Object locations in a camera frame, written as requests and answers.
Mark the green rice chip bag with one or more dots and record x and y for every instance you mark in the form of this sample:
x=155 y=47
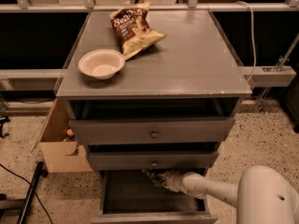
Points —
x=155 y=179

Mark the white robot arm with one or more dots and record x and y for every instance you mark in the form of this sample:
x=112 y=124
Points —
x=262 y=195

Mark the grey drawer cabinet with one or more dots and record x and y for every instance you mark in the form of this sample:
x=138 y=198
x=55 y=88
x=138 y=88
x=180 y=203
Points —
x=190 y=74

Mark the grey top drawer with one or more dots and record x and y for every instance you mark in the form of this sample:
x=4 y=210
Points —
x=149 y=131

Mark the grey drawer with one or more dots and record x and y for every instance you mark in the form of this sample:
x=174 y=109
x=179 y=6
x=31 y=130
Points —
x=149 y=131
x=151 y=160
x=129 y=197

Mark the grey middle drawer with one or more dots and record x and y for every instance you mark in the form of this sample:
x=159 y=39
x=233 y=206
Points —
x=151 y=160

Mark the brown chip bag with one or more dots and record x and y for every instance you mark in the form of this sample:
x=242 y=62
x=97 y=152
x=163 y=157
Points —
x=132 y=29

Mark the grey bottom drawer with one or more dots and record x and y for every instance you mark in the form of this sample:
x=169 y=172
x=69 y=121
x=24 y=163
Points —
x=129 y=197

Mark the white paper bowl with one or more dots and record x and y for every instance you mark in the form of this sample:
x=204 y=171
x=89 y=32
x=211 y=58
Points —
x=101 y=63

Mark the orange ball in box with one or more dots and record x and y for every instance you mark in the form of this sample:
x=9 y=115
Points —
x=69 y=133

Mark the cardboard box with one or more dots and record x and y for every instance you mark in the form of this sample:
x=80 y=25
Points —
x=61 y=156

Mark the black stand leg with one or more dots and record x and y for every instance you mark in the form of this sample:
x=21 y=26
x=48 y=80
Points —
x=39 y=171

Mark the metal rail frame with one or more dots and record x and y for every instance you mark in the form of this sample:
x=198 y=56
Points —
x=46 y=7

